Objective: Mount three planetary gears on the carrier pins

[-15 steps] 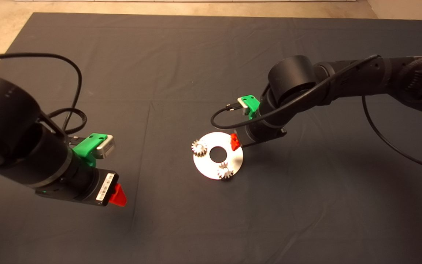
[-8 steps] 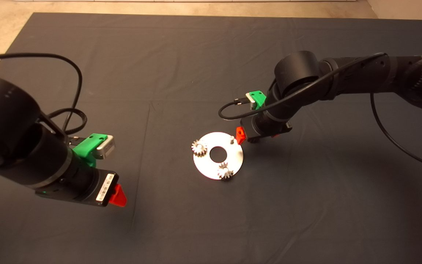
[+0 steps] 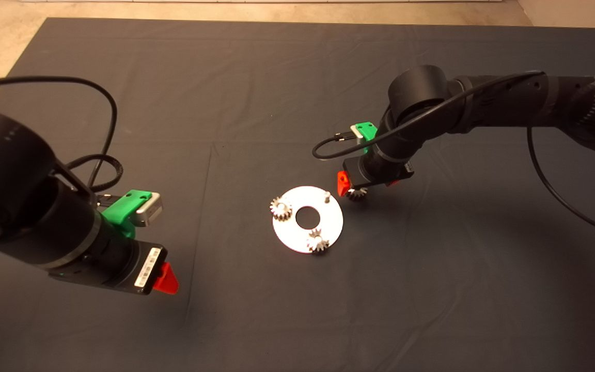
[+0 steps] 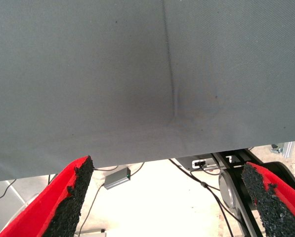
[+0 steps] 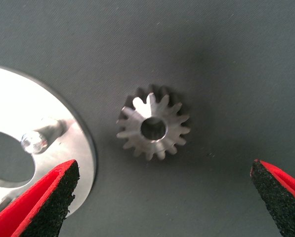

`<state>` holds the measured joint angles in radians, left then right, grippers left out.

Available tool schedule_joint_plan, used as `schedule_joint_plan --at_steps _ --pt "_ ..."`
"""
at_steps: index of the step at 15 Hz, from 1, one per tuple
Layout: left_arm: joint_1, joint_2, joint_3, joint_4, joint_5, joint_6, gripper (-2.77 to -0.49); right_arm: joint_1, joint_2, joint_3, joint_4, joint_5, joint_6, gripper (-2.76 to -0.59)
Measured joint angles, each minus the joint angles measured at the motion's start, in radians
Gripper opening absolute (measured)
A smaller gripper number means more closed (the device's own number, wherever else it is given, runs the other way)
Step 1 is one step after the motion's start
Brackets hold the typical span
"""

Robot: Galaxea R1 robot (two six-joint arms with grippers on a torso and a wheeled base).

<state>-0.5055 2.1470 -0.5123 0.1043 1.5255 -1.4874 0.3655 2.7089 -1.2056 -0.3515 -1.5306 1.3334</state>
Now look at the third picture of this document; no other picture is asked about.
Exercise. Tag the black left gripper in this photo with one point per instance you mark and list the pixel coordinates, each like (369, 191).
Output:
(116, 263)

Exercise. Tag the green right camera mount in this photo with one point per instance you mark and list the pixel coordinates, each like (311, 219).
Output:
(367, 130)

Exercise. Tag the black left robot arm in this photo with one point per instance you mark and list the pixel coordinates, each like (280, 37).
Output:
(13, 191)

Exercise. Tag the silver left camera box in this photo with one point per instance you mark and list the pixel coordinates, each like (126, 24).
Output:
(150, 212)

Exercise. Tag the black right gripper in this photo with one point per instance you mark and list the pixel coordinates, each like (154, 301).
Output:
(375, 173)

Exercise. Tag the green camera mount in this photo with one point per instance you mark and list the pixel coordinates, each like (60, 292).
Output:
(119, 212)
(367, 130)

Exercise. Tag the steel planetary gear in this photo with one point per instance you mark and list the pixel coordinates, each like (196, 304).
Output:
(358, 194)
(318, 242)
(280, 208)

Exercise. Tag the silver right camera box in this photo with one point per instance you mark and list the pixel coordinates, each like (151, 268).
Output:
(358, 133)

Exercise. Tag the round metal carrier plate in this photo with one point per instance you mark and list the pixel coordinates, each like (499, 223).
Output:
(292, 235)

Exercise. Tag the green left camera mount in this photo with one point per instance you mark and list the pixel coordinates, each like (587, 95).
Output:
(119, 212)

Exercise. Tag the dark grey table cloth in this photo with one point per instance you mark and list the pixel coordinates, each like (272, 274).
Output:
(297, 320)

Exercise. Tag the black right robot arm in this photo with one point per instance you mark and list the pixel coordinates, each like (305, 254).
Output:
(494, 103)

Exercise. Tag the silver camera box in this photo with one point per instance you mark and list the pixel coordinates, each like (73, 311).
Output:
(358, 133)
(150, 212)

